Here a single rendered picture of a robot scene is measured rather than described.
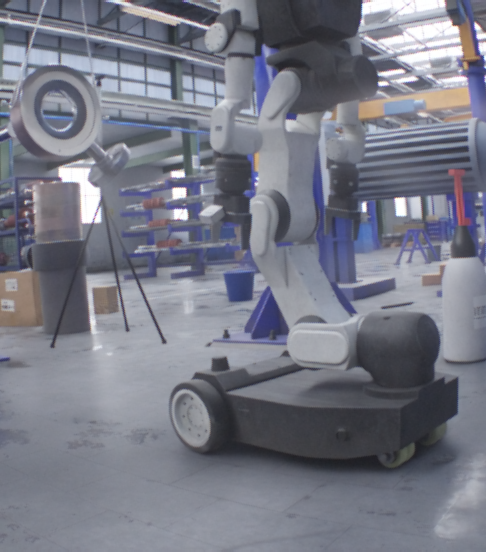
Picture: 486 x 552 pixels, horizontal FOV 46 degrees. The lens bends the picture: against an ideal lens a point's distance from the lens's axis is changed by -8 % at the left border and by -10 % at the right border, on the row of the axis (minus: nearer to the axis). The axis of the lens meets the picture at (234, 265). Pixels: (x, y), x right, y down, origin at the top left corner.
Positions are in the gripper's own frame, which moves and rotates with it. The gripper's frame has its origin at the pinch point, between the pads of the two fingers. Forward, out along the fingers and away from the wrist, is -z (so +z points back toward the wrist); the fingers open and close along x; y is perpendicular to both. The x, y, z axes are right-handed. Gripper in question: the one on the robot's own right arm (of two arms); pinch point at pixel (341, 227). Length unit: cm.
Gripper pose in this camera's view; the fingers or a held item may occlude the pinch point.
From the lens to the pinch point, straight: 182.9
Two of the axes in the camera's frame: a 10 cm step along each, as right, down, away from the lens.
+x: -6.7, -1.8, 7.2
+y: -7.4, 0.8, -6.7
